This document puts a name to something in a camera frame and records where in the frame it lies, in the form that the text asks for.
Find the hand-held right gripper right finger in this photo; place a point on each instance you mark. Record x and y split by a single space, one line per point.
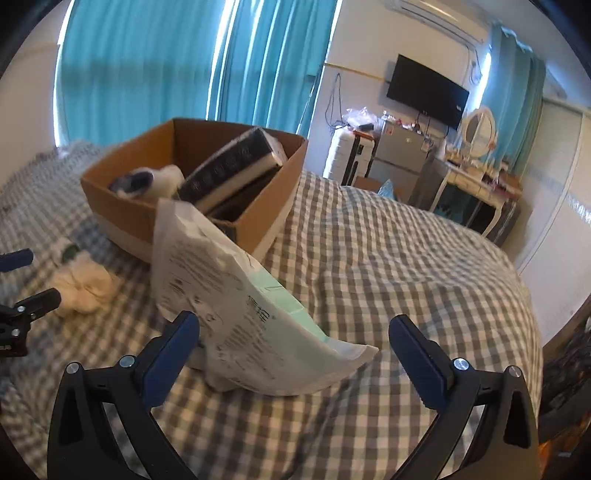
418 355

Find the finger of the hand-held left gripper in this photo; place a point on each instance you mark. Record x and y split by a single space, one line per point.
39 301
16 259

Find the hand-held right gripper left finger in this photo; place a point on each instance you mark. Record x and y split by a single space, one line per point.
171 349

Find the white cloth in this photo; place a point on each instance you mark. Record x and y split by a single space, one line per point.
83 281

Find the white printed plastic packet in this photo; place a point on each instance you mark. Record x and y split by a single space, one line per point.
240 304

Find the brown cardboard box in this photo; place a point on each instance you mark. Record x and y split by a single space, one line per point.
184 184

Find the black and white tissue pack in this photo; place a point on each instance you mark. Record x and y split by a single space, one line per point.
231 170

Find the grey checked bed sheet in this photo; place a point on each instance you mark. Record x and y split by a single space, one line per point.
369 300

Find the white dressing table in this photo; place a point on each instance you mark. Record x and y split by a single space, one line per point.
471 194

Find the silver mini fridge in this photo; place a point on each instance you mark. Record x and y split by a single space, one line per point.
399 152

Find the white sliding wardrobe door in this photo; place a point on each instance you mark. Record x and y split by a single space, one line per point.
558 198

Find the white suitcase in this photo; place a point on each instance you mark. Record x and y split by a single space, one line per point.
346 154

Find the white oval vanity mirror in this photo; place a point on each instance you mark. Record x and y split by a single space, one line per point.
479 129

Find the clear plastic bag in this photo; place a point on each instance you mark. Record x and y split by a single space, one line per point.
362 117

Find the turquoise window curtain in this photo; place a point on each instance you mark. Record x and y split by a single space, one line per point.
184 60

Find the turquoise corner curtain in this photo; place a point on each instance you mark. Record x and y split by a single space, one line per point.
512 101

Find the white air conditioner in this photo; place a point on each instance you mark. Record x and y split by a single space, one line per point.
443 21

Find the black wall television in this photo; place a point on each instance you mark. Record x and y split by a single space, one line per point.
427 91

